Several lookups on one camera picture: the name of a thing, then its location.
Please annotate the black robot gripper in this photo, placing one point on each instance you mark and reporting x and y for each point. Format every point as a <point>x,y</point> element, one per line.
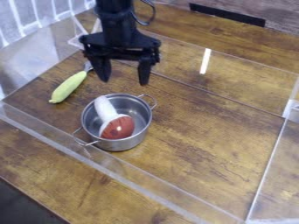
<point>120,42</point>

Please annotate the red and white plush mushroom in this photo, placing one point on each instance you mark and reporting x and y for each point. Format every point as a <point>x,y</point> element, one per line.
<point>116,125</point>

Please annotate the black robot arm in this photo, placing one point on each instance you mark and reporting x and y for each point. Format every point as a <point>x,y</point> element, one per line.
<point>115,4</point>

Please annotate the silver metal pot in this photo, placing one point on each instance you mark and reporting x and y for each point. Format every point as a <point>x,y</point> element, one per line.
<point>127,104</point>

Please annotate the black strip on table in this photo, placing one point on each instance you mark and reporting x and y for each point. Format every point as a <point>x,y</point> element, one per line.
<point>228,15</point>

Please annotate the yellow handled metal tool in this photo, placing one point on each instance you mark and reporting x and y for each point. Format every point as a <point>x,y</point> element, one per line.
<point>68,86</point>

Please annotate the clear acrylic triangle bracket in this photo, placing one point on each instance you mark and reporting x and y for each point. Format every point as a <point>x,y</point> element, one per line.
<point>80,31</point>

